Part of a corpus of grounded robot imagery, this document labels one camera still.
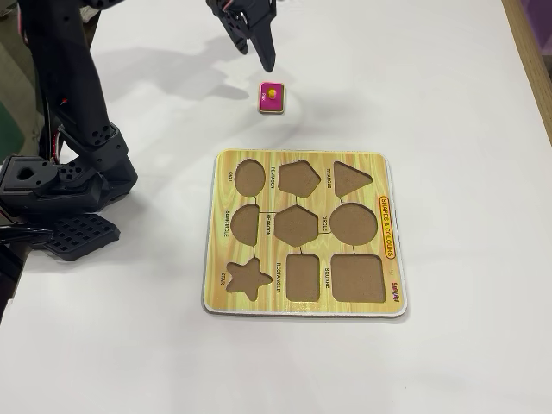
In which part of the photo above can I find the green object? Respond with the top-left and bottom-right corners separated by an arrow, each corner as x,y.
0,101 -> 18,156

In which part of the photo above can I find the wooden shape puzzle board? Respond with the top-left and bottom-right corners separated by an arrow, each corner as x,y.
201,148 -> 410,319

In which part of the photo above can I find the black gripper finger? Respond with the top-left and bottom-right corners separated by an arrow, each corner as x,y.
210,9 -> 252,56
240,8 -> 278,73

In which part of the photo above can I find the black power cable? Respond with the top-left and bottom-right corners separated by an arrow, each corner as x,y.
0,223 -> 55,248

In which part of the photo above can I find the pink rectangle piece yellow pin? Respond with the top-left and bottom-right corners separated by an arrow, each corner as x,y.
258,81 -> 286,116

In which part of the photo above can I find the purple panel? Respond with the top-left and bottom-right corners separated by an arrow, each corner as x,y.
519,0 -> 552,81

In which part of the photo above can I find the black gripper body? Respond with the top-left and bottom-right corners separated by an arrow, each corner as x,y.
204,0 -> 278,16

